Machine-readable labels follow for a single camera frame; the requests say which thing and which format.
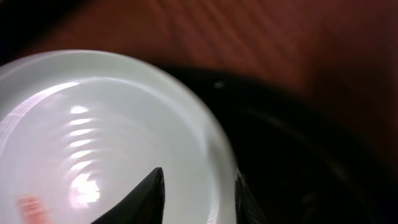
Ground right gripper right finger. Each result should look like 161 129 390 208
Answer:
234 169 267 224

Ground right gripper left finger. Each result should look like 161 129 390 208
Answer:
92 167 165 224

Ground light blue plate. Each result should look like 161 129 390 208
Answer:
1 50 237 223

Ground black round tray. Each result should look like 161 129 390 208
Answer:
164 66 397 223

